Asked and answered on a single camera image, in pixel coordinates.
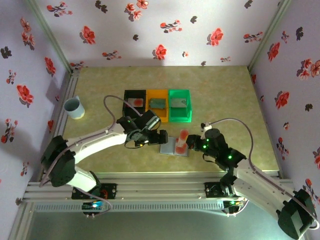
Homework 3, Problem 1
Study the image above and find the grey card holder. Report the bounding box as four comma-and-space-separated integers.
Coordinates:
158, 136, 190, 158

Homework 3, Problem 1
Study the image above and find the long aluminium frame rail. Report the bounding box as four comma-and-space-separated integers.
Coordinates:
23, 172, 297, 204

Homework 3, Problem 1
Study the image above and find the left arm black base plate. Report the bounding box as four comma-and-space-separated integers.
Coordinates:
71, 183, 118, 201

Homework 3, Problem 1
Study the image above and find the blue-grey cup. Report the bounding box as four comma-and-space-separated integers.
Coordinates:
63, 96, 85, 120

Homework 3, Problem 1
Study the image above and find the short aluminium side rail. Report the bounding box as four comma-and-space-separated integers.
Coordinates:
43, 68, 81, 176

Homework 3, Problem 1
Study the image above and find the green plastic bin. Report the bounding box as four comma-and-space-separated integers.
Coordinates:
168, 88, 193, 124

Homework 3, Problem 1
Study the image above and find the grey credit card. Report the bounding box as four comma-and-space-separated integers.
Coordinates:
170, 98, 188, 109

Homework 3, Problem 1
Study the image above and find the red and white credit card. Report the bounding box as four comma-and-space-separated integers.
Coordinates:
127, 98, 145, 109
174, 128, 190, 154

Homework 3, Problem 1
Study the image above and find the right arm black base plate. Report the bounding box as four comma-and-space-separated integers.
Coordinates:
204, 181, 251, 200

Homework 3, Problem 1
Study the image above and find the left arm grey cable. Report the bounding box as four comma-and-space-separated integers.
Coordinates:
38, 94, 143, 188

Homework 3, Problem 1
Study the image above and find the slotted grey cable duct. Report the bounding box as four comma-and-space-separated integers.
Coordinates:
34, 201, 226, 213

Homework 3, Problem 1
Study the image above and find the teal credit card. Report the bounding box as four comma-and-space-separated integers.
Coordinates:
149, 98, 167, 110

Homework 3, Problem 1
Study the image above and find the orange plastic bin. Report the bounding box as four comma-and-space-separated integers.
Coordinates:
145, 89, 170, 123

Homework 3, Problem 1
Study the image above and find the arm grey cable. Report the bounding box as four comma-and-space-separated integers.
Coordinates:
207, 117, 320, 230
38, 94, 143, 188

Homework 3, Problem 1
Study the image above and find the black plastic bin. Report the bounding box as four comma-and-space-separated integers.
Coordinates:
122, 89, 148, 123

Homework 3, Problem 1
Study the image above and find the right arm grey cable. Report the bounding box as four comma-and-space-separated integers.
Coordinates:
207, 117, 320, 230

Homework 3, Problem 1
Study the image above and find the aluminium frame post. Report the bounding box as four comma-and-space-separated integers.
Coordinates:
246, 0, 293, 70
24, 0, 76, 73

